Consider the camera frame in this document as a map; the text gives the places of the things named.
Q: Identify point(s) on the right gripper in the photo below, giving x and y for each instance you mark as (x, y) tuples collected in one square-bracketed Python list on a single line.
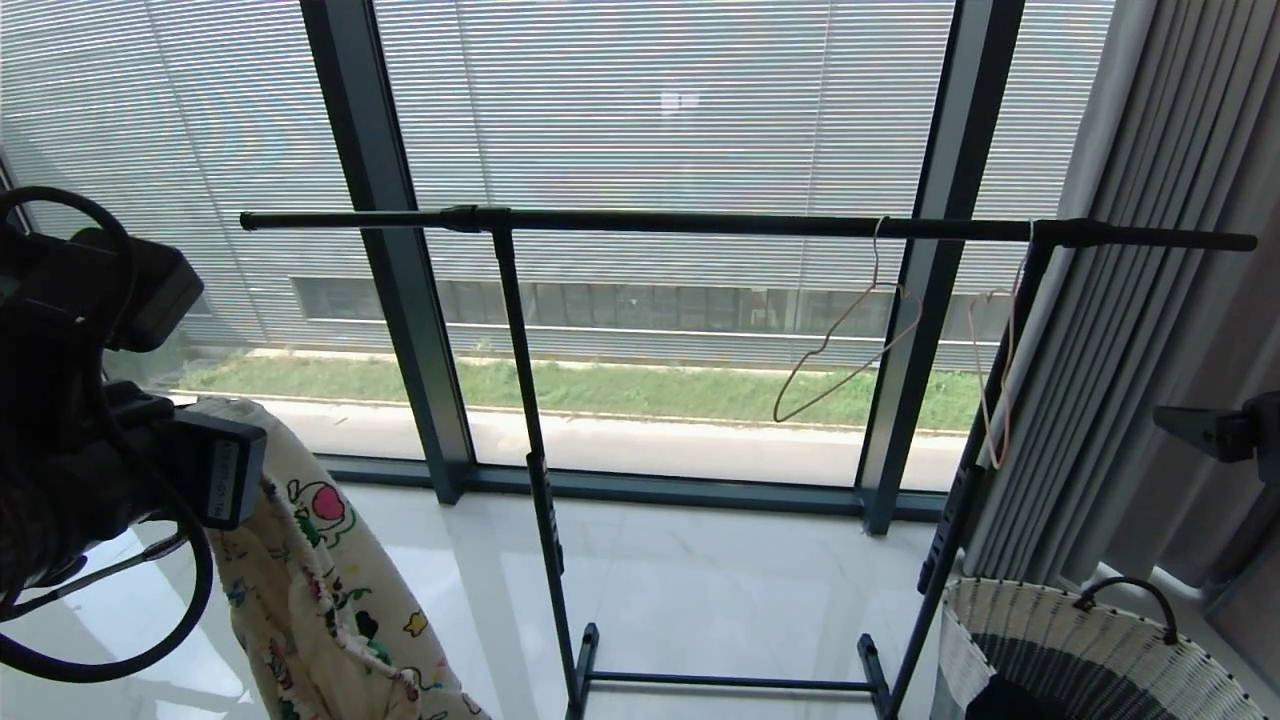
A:
[(1265, 440)]

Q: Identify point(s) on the pink clothes hanger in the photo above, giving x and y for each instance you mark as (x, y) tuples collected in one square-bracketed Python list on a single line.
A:
[(1008, 380), (876, 270)]

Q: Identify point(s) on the cream printed garment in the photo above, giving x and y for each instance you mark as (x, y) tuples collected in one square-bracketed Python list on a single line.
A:
[(330, 620)]

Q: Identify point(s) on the white laundry basket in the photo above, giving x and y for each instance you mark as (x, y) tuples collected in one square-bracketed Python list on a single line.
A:
[(1100, 630)]

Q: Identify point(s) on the black clothes rack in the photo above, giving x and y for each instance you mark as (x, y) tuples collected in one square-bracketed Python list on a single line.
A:
[(700, 223)]

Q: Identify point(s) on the brown curtain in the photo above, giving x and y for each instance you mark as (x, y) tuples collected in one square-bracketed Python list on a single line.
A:
[(1180, 200)]

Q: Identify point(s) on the black garment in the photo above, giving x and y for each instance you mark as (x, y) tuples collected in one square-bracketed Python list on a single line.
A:
[(1010, 700)]

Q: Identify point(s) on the window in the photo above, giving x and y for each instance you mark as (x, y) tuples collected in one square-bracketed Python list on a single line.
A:
[(395, 250)]

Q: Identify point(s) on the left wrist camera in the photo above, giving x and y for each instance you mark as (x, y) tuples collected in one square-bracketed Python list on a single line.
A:
[(225, 470)]

